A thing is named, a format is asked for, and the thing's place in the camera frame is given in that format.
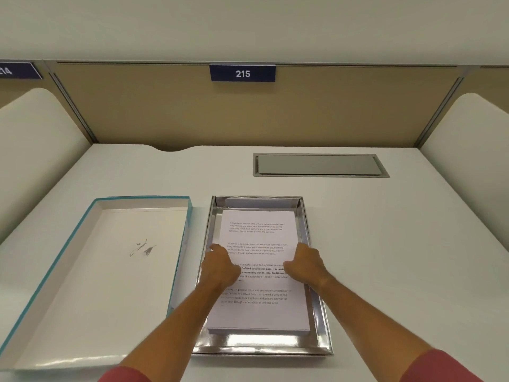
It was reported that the person's right hand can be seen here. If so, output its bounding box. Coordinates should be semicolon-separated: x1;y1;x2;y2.
283;242;331;293

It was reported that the person's left hand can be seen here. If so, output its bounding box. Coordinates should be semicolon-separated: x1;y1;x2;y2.
199;243;242;293

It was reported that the stack of printed paper sheets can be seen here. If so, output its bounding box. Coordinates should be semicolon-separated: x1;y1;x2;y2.
206;210;311;336

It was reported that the person's left forearm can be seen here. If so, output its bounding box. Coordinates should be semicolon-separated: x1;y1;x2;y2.
119;279;229;382

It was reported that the person's right forearm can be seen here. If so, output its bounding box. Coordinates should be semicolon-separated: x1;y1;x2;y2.
310;274;443;379

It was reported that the silver lined box tray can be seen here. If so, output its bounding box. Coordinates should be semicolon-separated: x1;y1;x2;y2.
191;196;334;357

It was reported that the teal box lid white inside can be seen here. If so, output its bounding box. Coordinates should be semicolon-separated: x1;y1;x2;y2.
0;196;193;371

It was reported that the beige partition panel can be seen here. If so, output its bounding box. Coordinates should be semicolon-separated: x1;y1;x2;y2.
54;61;464;150

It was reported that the red left sleeve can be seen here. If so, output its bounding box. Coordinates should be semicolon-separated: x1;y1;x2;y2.
97;366;154;382

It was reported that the red sleeve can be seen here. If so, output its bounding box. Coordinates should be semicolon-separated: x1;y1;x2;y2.
97;366;154;382
399;349;484;382

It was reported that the dark blue number sign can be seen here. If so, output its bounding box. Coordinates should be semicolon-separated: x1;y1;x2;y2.
209;64;277;83
0;61;43;81

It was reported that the red right sleeve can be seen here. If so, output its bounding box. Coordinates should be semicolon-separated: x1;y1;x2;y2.
399;349;484;382

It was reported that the white rounded side divider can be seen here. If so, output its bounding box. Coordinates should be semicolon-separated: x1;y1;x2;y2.
419;93;509;252
0;88;93;245

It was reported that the grey desk cable hatch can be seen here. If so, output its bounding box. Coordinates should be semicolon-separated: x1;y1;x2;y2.
253;153;390;178

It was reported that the grey metal partition post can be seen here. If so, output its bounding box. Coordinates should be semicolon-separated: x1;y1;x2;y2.
47;71;99;144
414;76;465;148

